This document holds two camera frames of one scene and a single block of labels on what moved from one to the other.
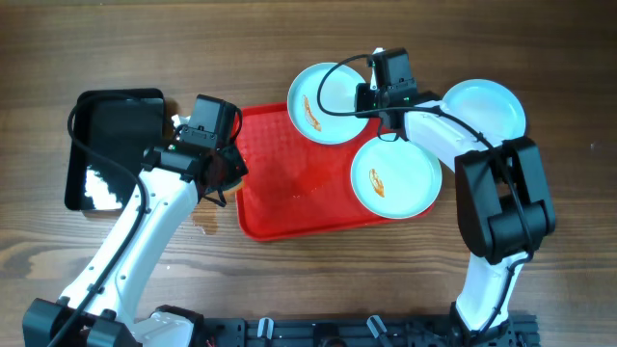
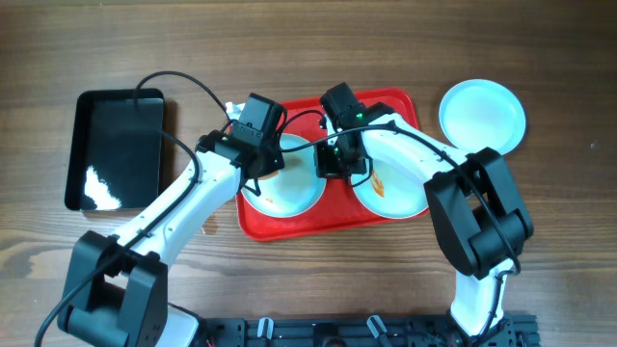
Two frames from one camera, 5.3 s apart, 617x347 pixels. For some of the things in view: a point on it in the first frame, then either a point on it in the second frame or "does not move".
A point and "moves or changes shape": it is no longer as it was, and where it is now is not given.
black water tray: (121, 124) does not move
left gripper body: (224, 170) → (265, 167)
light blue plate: (488, 107) does not move
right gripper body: (363, 97) → (337, 165)
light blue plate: (337, 95) → (297, 190)
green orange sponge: (230, 192) moves or changes shape
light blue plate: (395, 179) does not move
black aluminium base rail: (521, 331) does not move
